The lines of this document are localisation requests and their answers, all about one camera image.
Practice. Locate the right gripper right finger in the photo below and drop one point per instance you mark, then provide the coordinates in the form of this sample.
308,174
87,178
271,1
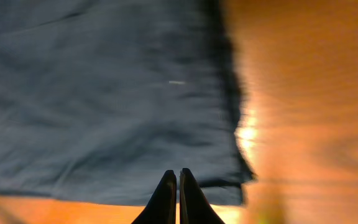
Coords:
194,207

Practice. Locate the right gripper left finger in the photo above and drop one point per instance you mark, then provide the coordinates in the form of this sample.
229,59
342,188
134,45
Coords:
161,208

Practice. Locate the navy blue shorts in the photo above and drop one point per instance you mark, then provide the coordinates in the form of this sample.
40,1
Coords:
98,98

